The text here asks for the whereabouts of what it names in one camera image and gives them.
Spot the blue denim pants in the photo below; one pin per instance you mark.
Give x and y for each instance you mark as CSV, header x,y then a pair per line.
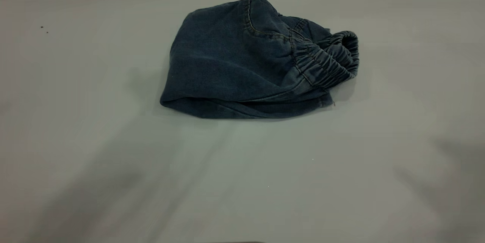
x,y
235,61

